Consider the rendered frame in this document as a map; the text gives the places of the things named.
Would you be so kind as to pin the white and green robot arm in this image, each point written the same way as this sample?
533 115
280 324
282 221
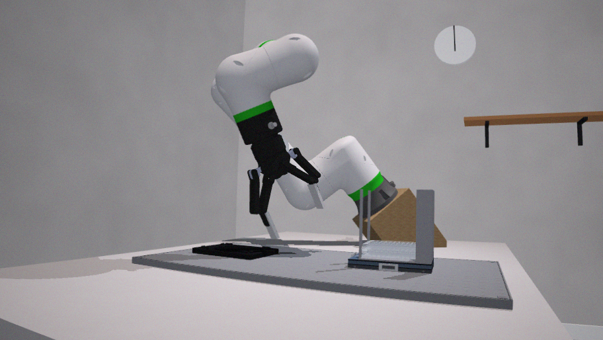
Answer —
242 89

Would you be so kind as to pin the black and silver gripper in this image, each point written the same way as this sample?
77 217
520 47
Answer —
273 162

